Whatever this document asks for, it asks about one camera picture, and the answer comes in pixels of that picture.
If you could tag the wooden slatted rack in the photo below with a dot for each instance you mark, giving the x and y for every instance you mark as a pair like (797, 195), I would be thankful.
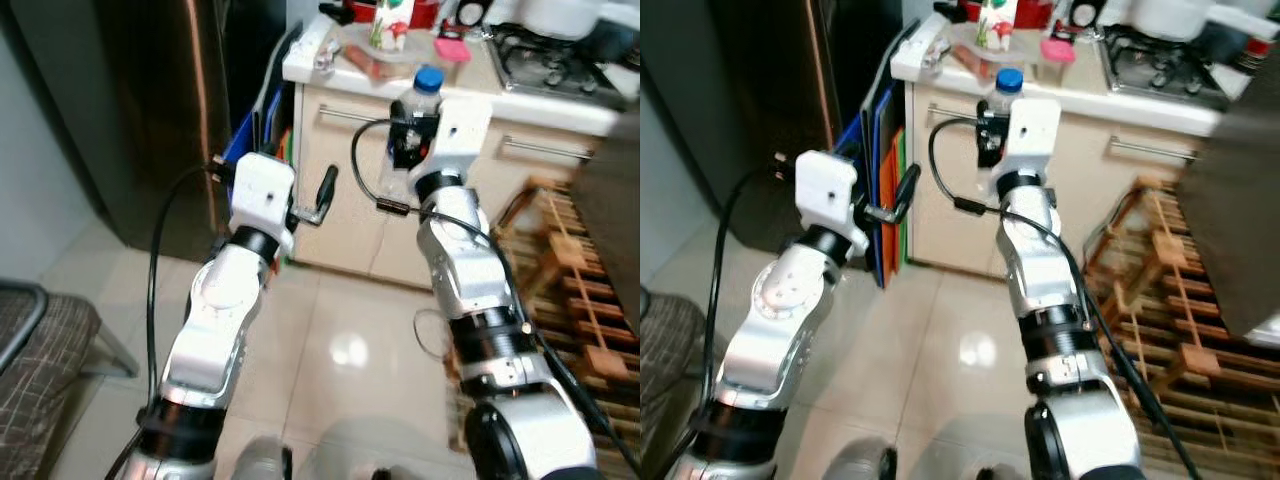
(1160, 300)
(575, 270)

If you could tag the dark brown furniture panel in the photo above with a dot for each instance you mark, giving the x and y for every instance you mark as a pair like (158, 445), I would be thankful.
(1235, 220)
(612, 220)

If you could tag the black gas stove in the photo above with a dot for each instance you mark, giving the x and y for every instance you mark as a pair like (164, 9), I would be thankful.
(1160, 65)
(550, 65)

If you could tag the white pot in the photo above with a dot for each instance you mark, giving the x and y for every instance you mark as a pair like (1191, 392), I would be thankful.
(1185, 15)
(565, 15)

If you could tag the red pot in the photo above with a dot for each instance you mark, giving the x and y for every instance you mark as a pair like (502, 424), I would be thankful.
(1035, 12)
(425, 12)

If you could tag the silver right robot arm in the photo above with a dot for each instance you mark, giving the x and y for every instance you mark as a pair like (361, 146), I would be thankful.
(465, 265)
(1035, 250)

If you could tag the pink sponge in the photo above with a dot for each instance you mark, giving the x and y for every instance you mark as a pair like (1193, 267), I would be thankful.
(452, 48)
(1058, 48)

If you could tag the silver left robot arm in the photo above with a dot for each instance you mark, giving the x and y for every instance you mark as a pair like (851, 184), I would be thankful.
(215, 320)
(775, 320)

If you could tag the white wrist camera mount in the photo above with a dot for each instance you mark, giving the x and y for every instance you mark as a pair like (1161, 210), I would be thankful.
(828, 190)
(1035, 130)
(262, 190)
(462, 130)

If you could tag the clear water bottle blue cap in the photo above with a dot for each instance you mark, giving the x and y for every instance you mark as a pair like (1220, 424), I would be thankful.
(1009, 80)
(429, 80)

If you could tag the orange cutting board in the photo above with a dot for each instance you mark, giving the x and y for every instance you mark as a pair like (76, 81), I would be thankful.
(889, 200)
(284, 145)

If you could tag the brown checked cushion chair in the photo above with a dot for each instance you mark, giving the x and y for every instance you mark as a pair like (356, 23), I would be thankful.
(668, 370)
(50, 370)

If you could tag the beige kitchen counter cabinet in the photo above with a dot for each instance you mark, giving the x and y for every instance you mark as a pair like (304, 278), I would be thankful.
(340, 200)
(940, 200)

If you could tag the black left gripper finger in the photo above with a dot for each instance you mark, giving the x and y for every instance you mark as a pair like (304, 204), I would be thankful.
(907, 188)
(326, 190)

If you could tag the white red green carton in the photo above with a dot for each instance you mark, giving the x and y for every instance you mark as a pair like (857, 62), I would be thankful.
(392, 22)
(996, 22)

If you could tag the blue cutting board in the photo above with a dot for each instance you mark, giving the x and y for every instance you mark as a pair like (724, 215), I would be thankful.
(872, 170)
(245, 135)

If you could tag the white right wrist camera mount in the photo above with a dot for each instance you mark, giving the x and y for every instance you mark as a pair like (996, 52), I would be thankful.
(462, 130)
(1035, 130)

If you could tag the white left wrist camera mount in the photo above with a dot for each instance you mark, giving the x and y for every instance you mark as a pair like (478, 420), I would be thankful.
(262, 190)
(828, 190)

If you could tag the dark steel fridge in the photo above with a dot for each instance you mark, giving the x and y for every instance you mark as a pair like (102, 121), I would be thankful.
(770, 90)
(150, 100)

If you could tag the grey robot leg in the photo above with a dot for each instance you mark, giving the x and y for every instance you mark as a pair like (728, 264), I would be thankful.
(865, 462)
(262, 460)

